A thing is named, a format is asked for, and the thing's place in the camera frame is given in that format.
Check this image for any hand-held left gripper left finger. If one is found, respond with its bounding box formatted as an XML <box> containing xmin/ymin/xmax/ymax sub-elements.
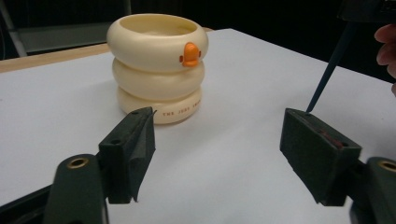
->
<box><xmin>98</xmin><ymin>106</ymin><xmax>157</xmax><ymax>205</ymax></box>

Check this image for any black-handled brush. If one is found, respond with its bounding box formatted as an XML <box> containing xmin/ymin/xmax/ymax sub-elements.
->
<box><xmin>305</xmin><ymin>21</ymin><xmax>359</xmax><ymax>115</ymax></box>

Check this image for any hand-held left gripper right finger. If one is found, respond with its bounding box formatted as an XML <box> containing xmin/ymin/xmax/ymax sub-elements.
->
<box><xmin>278</xmin><ymin>107</ymin><xmax>362</xmax><ymax>207</ymax></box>

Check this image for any white table board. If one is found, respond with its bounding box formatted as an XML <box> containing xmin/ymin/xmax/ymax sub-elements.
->
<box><xmin>0</xmin><ymin>27</ymin><xmax>396</xmax><ymax>224</ymax></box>

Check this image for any cream ringed duck holder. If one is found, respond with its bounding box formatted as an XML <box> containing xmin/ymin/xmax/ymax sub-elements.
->
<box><xmin>106</xmin><ymin>13</ymin><xmax>210</xmax><ymax>126</ymax></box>

